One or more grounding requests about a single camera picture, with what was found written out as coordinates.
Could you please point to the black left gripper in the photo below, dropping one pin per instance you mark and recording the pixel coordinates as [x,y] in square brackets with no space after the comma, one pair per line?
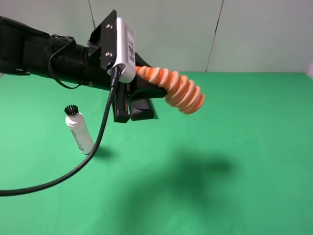
[136,90]

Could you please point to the orange spiral bread loaf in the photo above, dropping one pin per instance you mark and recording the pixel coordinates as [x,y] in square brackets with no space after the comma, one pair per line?
[182,92]

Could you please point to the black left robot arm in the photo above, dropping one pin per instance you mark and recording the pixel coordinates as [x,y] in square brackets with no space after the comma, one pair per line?
[25,51]

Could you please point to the black glasses case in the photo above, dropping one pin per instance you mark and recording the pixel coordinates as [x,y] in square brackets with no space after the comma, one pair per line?
[142,110]

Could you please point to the white bottle with brush cap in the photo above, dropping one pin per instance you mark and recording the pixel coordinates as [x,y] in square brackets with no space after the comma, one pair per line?
[75,121]

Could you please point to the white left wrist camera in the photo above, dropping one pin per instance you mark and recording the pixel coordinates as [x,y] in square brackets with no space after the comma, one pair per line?
[111,45]

